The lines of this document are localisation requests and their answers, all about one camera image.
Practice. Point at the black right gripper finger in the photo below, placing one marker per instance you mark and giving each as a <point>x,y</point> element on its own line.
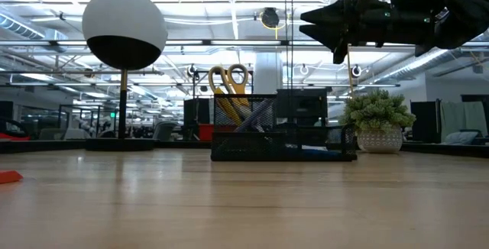
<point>332,12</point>
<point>336,37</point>

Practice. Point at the blue permanent marker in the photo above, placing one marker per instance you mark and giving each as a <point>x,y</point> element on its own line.
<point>260,113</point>

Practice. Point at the light blue retractable pen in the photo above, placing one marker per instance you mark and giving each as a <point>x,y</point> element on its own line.
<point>248,121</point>

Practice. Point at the yellow highlighter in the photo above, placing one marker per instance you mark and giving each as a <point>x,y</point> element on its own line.
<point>229,111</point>

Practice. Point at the black mesh desk organizer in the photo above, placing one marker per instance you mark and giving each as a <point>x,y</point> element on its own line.
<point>248,146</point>

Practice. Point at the orange eraser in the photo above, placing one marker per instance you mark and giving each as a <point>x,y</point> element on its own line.
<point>9,176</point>

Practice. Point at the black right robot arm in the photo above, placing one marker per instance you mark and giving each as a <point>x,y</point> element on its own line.
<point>466,12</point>

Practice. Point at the blue grey office chair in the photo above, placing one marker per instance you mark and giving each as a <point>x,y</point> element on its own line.
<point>164,131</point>

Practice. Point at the green potted plant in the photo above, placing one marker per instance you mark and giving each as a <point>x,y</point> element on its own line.
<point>376,115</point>

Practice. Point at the black cabinet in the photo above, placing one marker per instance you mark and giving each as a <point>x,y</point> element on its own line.
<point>424,121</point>

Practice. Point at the pale green cloth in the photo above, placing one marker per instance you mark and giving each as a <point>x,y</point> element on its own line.
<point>464,117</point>

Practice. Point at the red bin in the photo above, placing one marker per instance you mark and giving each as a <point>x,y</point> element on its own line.
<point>206,131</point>

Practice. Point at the white globe table lamp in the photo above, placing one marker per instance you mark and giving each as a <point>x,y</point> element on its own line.
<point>124,23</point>

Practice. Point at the red cart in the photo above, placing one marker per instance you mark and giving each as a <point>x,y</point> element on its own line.
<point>13,136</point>

